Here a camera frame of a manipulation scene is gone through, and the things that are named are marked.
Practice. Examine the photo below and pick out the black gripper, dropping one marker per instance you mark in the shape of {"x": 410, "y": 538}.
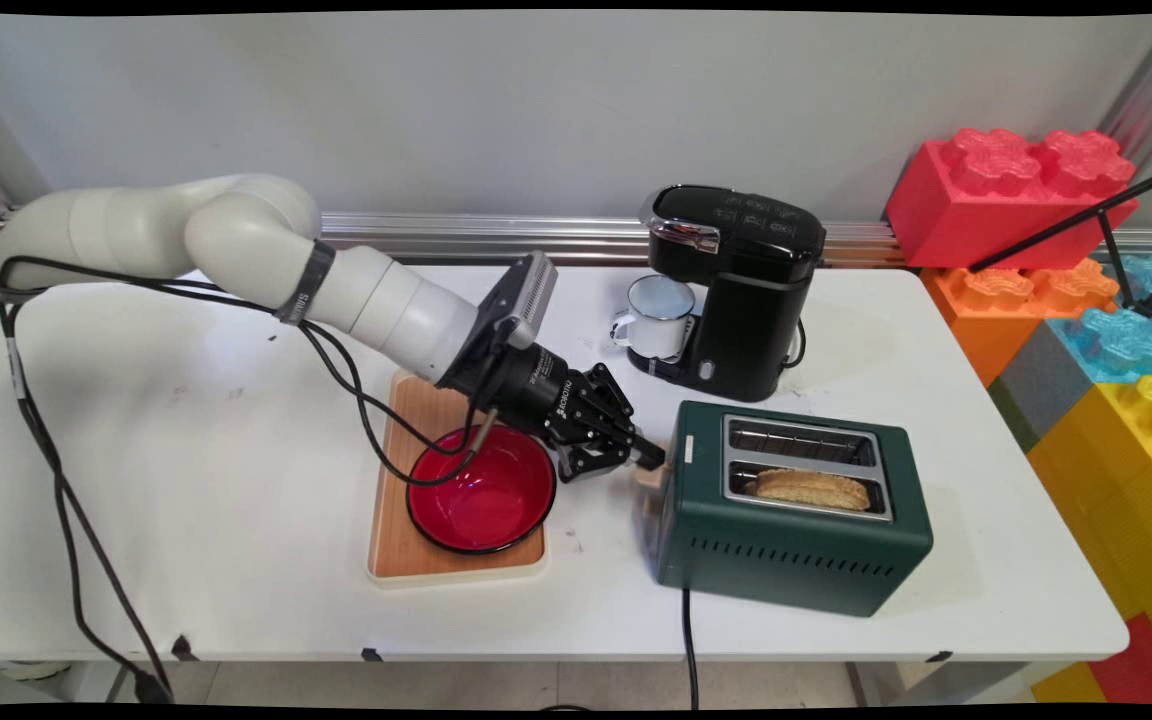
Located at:
{"x": 536, "y": 392}

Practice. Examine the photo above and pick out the beige toaster lever knob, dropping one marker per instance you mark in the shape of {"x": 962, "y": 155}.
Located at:
{"x": 648, "y": 480}

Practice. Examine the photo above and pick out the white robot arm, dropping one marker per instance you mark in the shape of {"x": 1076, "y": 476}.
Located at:
{"x": 236, "y": 235}

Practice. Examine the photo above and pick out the white enamel mug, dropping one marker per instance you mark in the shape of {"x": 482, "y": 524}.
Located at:
{"x": 658, "y": 315}

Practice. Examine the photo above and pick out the red bowl with black rim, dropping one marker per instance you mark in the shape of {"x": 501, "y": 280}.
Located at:
{"x": 481, "y": 500}

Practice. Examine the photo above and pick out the black coffee machine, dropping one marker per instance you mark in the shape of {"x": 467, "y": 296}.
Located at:
{"x": 746, "y": 290}

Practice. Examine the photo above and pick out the toasted bread slice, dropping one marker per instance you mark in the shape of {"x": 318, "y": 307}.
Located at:
{"x": 811, "y": 489}

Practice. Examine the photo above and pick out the dark green toaster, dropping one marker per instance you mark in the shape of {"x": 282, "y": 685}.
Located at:
{"x": 786, "y": 555}

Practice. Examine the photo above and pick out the light wooden tray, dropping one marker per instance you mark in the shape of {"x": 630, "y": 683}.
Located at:
{"x": 406, "y": 545}

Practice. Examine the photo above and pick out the black tape piece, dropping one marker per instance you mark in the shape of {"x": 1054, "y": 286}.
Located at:
{"x": 939, "y": 657}
{"x": 183, "y": 649}
{"x": 371, "y": 655}

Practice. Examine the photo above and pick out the big orange toy block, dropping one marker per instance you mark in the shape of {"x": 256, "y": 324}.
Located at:
{"x": 986, "y": 310}

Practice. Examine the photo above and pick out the big grey toy block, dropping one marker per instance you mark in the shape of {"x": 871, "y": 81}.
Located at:
{"x": 1031, "y": 385}

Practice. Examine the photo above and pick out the big red toy block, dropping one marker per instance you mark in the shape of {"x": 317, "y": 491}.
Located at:
{"x": 996, "y": 205}

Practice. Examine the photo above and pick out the big blue toy block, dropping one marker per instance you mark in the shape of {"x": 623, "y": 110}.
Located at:
{"x": 1151, "y": 272}
{"x": 1121, "y": 345}

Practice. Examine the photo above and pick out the big yellow toy block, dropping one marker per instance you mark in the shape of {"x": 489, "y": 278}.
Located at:
{"x": 1126, "y": 490}

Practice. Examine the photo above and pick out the black tripod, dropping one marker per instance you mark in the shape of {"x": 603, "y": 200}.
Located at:
{"x": 1106, "y": 215}

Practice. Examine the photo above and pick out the grey finned wrist camera box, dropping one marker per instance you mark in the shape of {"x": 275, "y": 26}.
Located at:
{"x": 526, "y": 295}

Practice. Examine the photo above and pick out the aluminium rail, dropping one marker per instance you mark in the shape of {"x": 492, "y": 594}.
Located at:
{"x": 586, "y": 238}

